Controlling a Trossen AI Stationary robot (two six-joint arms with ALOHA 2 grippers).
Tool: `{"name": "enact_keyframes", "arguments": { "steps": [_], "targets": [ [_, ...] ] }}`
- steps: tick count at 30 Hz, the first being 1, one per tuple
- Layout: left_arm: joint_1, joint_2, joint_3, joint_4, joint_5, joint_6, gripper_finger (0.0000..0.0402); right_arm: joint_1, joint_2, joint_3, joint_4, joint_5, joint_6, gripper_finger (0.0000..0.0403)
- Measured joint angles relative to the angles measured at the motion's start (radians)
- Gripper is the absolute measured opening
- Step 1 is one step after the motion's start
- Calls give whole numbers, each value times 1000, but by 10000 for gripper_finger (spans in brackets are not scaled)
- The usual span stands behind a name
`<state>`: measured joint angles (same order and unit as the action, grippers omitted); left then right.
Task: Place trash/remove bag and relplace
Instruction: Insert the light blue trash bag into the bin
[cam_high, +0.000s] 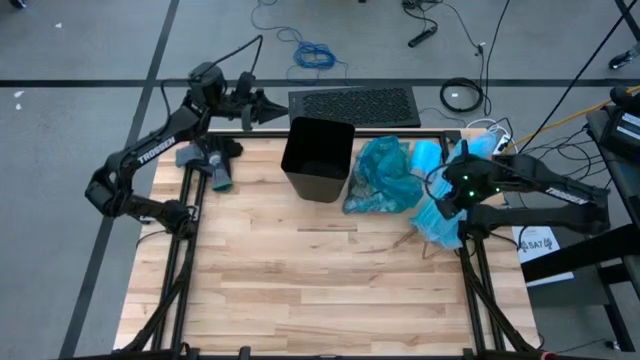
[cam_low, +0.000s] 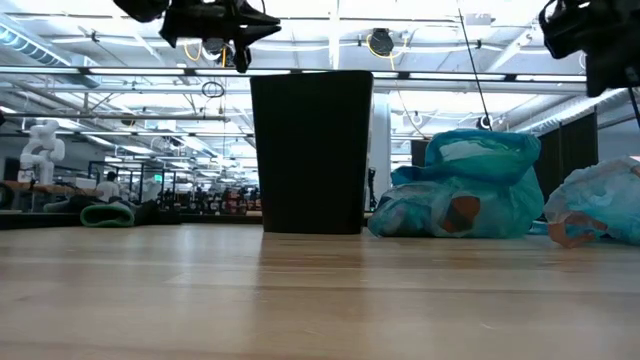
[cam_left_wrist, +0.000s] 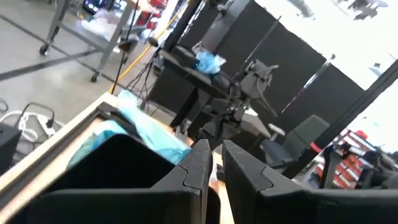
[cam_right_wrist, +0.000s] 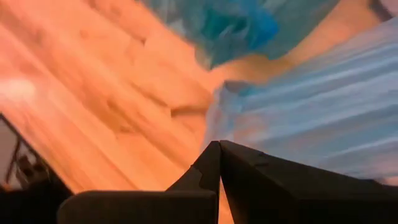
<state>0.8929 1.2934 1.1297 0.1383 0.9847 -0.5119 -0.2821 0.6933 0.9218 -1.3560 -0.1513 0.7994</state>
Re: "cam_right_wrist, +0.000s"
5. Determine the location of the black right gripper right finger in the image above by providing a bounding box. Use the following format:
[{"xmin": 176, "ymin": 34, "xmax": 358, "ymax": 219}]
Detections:
[{"xmin": 220, "ymin": 139, "xmax": 398, "ymax": 224}]

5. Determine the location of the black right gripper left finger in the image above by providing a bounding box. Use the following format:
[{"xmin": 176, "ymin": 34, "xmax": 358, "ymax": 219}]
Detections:
[{"xmin": 57, "ymin": 141, "xmax": 222, "ymax": 224}]

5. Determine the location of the light blue trash bag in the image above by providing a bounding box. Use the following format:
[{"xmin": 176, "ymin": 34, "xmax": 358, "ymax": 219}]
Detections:
[{"xmin": 203, "ymin": 17, "xmax": 398, "ymax": 187}]

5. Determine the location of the teal bag-lined trash bin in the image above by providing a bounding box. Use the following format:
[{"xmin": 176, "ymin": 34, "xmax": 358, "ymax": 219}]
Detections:
[{"xmin": 139, "ymin": 0, "xmax": 340, "ymax": 70}]

